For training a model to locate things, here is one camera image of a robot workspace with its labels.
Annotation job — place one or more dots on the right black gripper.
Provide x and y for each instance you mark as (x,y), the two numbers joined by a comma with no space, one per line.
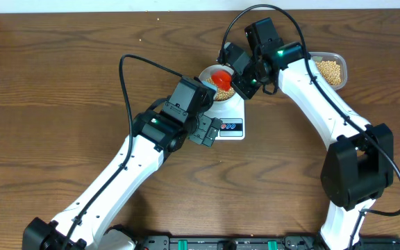
(245,92)

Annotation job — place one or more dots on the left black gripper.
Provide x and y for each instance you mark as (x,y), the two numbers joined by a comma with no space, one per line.
(205,132)

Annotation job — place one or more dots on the red plastic measuring scoop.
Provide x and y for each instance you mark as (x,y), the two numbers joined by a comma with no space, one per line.
(222,79)

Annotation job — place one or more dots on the light blue round bowl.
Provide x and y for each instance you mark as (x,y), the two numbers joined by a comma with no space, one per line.
(206,73)

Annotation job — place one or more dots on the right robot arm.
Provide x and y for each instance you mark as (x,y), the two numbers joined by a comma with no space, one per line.
(358,166)

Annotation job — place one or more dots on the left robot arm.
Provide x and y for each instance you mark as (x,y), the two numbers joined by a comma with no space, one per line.
(155,133)

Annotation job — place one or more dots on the white digital kitchen scale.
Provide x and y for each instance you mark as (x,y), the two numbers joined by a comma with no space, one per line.
(233,123)

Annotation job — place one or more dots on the soybeans in bowl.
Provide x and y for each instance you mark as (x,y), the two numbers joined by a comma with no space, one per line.
(221,95)

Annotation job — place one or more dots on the soybeans pile in container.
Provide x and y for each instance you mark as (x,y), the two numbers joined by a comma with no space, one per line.
(331,71)

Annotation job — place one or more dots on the clear plastic container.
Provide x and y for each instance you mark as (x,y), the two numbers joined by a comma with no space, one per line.
(320,56)

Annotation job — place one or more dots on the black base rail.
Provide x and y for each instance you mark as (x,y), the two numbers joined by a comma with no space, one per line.
(304,242)

